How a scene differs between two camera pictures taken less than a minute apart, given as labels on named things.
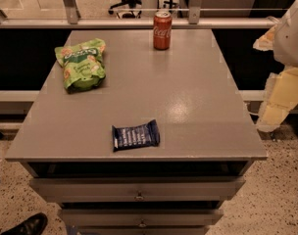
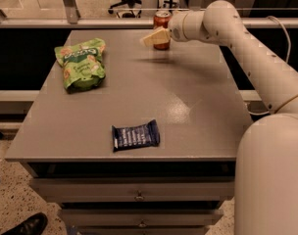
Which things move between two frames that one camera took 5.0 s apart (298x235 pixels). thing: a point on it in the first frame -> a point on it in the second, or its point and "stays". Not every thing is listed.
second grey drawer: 139,217 stays
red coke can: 162,30 stays
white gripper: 292,39 -> 176,27
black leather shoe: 33,225 stays
